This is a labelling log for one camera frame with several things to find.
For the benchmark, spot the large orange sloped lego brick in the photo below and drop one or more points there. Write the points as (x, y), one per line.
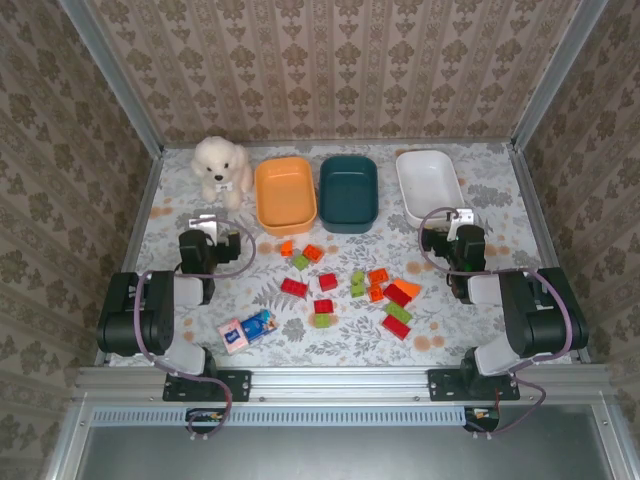
(410, 288)

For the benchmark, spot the small orange sloped lego brick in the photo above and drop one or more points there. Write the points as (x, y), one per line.
(286, 248)

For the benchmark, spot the long red lego brick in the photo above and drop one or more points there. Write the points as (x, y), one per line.
(396, 327)
(396, 296)
(294, 288)

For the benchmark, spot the long green lego brick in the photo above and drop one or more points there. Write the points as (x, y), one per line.
(398, 313)

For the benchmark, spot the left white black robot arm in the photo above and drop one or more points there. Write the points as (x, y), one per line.
(155, 320)

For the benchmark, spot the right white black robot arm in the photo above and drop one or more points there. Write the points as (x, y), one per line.
(540, 320)

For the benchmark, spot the white plastic container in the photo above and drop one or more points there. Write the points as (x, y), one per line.
(425, 185)

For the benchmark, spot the orange plastic container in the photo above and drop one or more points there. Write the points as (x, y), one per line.
(285, 195)

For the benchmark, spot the white plush dog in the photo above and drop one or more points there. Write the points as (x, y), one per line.
(220, 165)

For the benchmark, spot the blue tissue pack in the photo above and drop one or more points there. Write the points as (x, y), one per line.
(260, 326)

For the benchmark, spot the pink tissue pack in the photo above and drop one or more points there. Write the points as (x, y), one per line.
(232, 337)

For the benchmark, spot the dark teal plastic container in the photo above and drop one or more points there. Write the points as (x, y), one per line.
(347, 197)

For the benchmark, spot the black mounting plate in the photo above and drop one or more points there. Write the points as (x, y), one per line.
(235, 385)
(445, 385)

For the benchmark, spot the grey metal panel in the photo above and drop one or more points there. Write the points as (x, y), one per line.
(340, 455)

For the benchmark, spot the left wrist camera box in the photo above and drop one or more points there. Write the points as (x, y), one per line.
(202, 223)

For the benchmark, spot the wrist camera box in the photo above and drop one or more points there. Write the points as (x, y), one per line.
(462, 216)
(202, 223)

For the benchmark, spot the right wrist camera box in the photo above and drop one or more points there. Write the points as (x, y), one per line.
(462, 216)

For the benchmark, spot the aluminium table side rail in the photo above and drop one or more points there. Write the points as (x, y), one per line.
(144, 205)
(536, 210)

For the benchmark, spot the aluminium table end rail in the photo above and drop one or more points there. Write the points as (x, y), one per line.
(350, 143)

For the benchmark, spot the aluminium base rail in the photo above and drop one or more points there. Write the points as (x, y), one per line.
(340, 382)

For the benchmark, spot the aluminium frame post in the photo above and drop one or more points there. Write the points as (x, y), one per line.
(556, 75)
(116, 75)

